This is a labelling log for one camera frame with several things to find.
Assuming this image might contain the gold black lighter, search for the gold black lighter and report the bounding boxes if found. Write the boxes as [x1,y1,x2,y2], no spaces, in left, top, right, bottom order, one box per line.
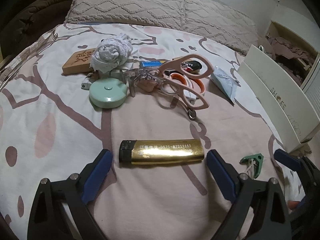
[119,139,204,165]

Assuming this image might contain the green plastic clip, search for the green plastic clip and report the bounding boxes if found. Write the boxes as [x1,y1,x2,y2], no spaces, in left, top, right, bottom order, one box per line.
[240,153,264,179]

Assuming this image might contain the white shoe box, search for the white shoe box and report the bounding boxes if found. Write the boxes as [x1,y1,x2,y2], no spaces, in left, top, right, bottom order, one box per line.
[238,45,319,153]

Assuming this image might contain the mint green round tape measure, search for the mint green round tape measure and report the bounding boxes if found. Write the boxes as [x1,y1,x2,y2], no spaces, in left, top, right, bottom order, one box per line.
[89,77,127,109]

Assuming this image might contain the white sachet packet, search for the white sachet packet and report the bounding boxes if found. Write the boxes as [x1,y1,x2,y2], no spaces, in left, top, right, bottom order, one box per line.
[210,66,238,104]

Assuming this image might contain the orange white tape roll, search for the orange white tape roll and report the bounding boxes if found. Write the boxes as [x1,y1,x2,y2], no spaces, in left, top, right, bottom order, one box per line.
[168,73,206,96]

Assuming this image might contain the engraved wooden block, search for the engraved wooden block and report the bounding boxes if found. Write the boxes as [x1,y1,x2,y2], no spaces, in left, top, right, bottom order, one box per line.
[62,48,95,75]

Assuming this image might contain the keyring with keys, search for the keyring with keys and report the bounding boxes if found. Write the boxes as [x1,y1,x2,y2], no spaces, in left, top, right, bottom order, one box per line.
[123,67,208,120]

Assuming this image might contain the black red small item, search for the black red small item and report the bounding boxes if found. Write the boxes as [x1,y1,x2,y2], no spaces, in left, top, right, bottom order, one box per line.
[181,61,202,74]

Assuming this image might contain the crumpled white cloth ball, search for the crumpled white cloth ball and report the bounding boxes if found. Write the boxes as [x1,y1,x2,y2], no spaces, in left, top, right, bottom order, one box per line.
[90,33,133,73]

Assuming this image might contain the brown blanket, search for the brown blanket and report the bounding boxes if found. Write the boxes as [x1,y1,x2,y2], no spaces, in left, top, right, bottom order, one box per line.
[1,0,73,58]

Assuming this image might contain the beige textured pillow right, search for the beige textured pillow right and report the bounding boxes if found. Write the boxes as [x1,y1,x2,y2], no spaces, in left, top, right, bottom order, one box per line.
[183,0,259,55]

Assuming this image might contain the beige textured pillow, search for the beige textured pillow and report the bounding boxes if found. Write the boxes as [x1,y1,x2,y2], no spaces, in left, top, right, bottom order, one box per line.
[65,0,185,30]
[183,0,259,55]

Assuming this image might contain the beige textured pillow left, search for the beige textured pillow left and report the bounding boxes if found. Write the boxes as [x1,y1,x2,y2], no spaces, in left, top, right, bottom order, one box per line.
[65,0,185,30]

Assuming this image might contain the wall shelf with clothes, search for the wall shelf with clothes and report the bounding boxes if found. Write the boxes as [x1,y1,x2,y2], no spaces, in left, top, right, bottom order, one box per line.
[258,21,319,89]

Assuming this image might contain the pink handled scissors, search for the pink handled scissors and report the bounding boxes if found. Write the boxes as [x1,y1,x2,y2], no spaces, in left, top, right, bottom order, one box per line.
[126,54,214,110]

